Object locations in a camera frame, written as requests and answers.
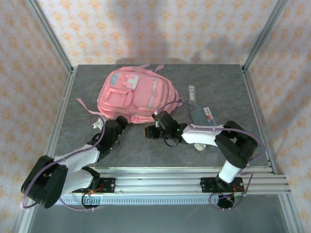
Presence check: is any pink school backpack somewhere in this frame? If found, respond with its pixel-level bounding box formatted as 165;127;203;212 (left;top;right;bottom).
76;63;184;125

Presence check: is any grey pencil case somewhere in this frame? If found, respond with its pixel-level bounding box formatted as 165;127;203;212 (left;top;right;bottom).
189;105;212;127

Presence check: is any clear pen pack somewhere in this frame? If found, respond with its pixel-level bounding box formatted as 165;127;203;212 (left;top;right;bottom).
203;106;217;127

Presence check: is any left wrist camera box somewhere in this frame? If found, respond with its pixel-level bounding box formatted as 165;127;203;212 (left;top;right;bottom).
105;119;120;136

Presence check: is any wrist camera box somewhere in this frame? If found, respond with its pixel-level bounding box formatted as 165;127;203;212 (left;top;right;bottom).
105;119;120;136
155;111;181;129

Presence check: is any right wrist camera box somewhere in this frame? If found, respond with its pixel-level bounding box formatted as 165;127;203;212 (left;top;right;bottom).
155;111;181;129

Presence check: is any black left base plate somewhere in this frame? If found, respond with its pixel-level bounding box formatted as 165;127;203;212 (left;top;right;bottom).
72;177;116;194

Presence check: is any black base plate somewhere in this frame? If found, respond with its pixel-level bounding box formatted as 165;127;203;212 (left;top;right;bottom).
199;177;244;194
72;177;116;194

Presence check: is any aluminium mounting rail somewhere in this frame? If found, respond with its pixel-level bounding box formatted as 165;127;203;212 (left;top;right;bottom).
25;166;291;195

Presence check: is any aluminium side rail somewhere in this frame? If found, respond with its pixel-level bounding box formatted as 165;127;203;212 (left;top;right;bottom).
43;67;78;171
241;67;278;174

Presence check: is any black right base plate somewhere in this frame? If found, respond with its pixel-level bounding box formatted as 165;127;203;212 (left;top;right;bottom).
199;177;244;194

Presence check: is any slotted grey cable duct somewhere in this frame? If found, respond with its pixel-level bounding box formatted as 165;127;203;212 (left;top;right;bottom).
35;196;283;205

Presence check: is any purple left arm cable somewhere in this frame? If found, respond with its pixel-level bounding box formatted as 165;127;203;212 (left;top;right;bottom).
20;114;108;212

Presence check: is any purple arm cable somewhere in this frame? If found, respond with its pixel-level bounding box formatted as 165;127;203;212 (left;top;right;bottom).
155;100;267;212
20;114;108;212

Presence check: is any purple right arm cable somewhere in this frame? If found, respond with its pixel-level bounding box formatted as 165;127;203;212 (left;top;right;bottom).
155;100;267;212

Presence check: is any aluminium frame post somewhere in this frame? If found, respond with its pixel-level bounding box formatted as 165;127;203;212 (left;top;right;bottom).
25;0;74;74
242;0;290;71

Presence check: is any aluminium frame leg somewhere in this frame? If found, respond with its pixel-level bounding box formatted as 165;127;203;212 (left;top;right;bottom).
12;194;37;233
278;194;300;233

